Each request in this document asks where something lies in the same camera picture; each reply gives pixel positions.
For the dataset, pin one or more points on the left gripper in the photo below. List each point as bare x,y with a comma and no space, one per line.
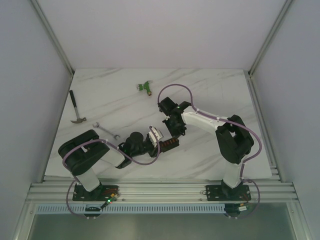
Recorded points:
155,149

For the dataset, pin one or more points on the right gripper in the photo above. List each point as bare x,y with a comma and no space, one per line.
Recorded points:
175,134

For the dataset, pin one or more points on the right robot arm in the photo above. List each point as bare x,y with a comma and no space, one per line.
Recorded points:
234,141

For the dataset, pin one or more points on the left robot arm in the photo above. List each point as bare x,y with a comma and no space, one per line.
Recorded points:
81,153

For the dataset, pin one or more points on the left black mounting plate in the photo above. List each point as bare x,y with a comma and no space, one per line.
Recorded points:
99,194

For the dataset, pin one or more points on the black mounting plate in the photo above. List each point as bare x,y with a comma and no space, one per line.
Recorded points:
99,194
222,192

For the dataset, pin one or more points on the silver open-end wrench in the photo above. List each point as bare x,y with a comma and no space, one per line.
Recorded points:
98,126

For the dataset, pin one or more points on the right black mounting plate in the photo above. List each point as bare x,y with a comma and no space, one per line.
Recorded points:
222,192

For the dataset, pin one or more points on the claw hammer black handle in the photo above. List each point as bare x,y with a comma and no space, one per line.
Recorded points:
79,119

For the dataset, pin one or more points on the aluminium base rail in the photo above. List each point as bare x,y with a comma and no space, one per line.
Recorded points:
54,190

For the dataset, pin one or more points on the white slotted cable duct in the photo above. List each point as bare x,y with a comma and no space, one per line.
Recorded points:
137,208

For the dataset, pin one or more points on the right aluminium frame post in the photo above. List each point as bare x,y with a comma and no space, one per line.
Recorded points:
271,35

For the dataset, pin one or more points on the aluminium frame post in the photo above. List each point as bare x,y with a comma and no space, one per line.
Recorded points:
271,35
52,36

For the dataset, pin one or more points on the left aluminium frame post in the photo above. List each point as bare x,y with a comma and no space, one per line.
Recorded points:
52,36

